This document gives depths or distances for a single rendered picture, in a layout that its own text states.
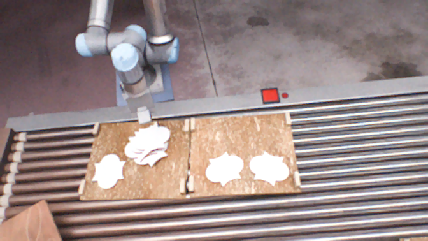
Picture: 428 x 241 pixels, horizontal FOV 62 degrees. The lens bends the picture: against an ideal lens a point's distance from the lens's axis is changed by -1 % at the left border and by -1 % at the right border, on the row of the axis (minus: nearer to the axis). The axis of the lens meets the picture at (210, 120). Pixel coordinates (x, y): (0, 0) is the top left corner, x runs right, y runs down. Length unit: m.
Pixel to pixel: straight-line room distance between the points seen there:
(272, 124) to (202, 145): 0.30
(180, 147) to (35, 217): 0.58
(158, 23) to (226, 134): 0.53
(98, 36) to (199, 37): 2.09
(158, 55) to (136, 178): 0.53
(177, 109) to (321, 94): 0.64
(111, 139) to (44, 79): 1.90
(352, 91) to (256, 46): 1.58
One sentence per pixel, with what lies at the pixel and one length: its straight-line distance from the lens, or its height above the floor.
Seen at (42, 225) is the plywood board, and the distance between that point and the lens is 1.39.
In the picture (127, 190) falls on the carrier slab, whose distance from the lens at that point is 1.43.
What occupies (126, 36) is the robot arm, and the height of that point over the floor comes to 1.42.
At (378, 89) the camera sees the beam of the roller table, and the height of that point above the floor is 0.92.
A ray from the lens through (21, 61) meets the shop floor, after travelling 3.68.
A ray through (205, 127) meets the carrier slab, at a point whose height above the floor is 0.94.
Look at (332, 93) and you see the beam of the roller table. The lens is 1.65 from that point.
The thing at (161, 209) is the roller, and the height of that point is 0.92.
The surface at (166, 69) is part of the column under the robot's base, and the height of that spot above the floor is 0.87.
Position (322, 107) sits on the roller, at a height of 0.92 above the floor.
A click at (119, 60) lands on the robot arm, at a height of 1.44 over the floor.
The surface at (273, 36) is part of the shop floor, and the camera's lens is 3.21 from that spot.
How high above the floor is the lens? 2.18
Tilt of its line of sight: 55 degrees down
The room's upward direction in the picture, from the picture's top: 10 degrees counter-clockwise
